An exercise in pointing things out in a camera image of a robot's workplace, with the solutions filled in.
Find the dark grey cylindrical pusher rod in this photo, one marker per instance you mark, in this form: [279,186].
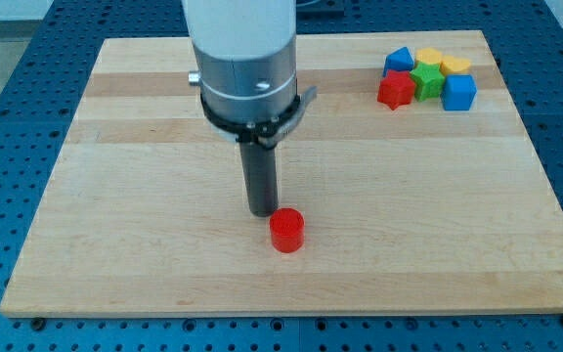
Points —
[260,178]

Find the red cylinder block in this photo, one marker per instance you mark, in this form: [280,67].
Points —
[287,227]

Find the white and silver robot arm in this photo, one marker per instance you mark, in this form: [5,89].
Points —
[246,58]

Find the wooden board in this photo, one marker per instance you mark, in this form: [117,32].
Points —
[413,211]

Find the red star block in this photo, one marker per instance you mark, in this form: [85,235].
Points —
[396,89]

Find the blue triangle block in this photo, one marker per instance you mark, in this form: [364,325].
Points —
[399,60]

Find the green star block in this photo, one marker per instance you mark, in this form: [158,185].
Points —
[429,81]

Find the yellow pentagon block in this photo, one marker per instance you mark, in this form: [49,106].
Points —
[428,56]

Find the blue cube block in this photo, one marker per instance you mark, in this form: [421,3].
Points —
[459,92]

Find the yellow heart block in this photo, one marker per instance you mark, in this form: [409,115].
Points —
[451,65]

